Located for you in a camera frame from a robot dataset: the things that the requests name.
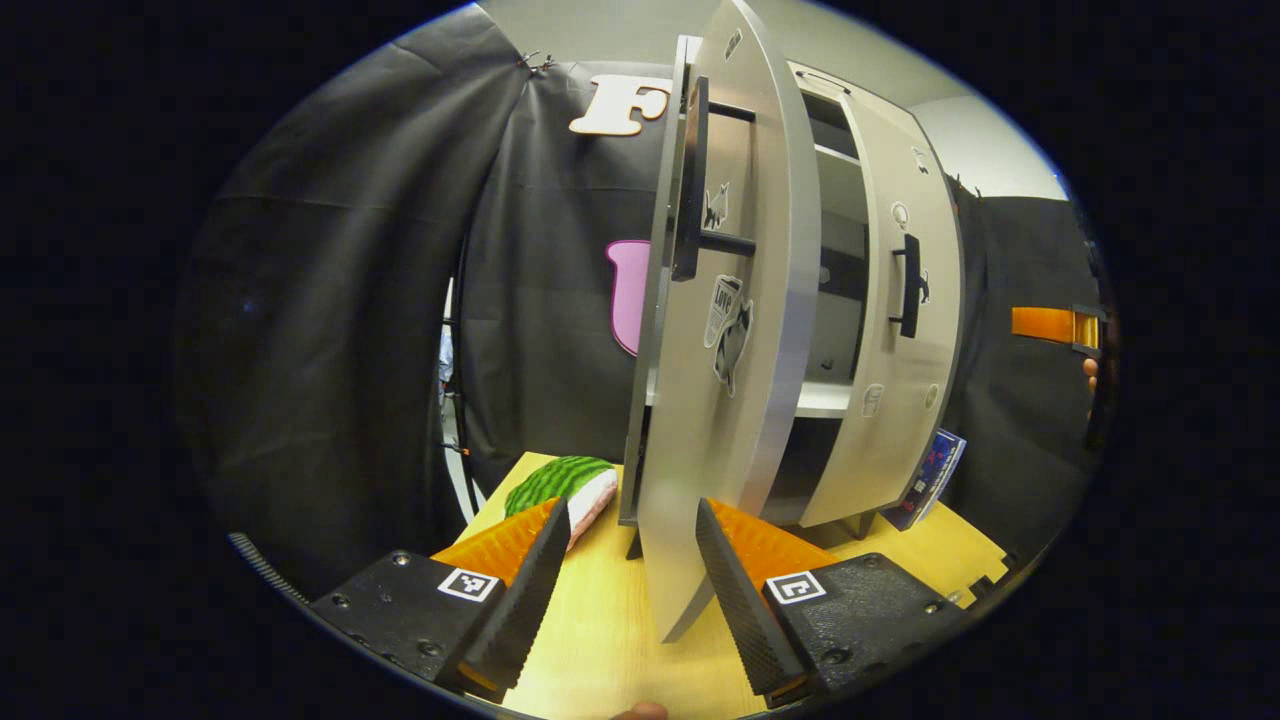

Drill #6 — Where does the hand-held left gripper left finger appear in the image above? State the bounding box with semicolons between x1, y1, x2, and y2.
310;497;573;701

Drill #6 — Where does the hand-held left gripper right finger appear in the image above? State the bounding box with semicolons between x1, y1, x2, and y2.
695;497;976;709

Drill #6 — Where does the white cabinet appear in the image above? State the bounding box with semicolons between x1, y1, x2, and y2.
618;35;881;561

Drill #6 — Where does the watermelon slice cushion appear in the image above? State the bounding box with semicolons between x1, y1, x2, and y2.
503;456;619;551

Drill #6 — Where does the black backdrop cloth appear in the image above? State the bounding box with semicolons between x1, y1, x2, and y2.
940;175;1111;561
175;5;701;601

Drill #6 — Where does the blue-grey book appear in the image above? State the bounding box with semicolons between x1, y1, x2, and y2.
880;428;968;531

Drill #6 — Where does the black door handle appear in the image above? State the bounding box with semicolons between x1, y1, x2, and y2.
670;76;758;283
890;233;923;339

